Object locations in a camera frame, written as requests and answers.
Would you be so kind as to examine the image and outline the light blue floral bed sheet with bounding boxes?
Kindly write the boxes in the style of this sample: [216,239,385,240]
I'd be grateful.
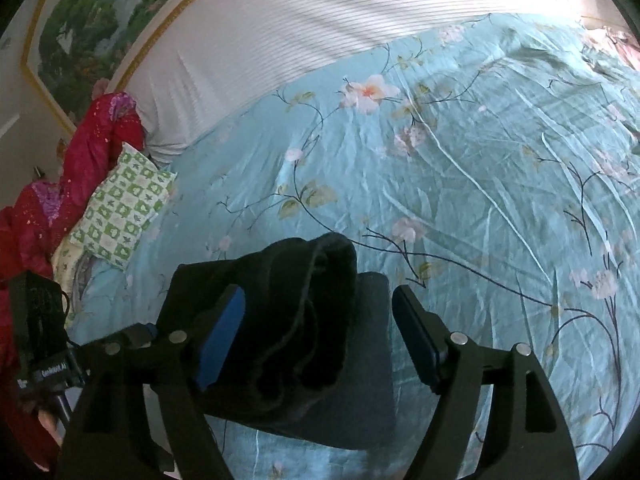
[65,10,640,480]

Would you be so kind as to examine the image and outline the white striped bed sheet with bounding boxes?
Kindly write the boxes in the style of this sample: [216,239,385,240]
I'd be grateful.
[107,0,586,168]

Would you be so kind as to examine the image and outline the black pants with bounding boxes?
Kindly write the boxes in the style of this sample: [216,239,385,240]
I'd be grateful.
[157,232,397,453]

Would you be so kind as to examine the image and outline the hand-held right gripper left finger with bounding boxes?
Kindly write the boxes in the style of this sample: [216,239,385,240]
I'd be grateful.
[54,284,247,480]

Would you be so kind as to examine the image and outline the green checked pillow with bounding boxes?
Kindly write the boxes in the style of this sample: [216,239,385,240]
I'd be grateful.
[69,142,178,271]

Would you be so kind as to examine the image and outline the pale yellow cloth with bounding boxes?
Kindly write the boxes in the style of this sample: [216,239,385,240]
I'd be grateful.
[49,237,98,323]

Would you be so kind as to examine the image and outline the landscape wall mural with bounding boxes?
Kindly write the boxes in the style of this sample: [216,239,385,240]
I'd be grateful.
[20,0,243,130]

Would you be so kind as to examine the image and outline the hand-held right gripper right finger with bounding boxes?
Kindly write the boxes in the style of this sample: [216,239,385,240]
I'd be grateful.
[391,285,581,480]

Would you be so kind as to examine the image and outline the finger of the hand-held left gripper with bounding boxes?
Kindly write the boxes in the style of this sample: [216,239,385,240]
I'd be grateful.
[116,323,158,352]

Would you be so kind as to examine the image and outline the red quilt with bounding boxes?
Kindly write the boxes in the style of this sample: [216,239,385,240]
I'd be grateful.
[0,92,147,472]

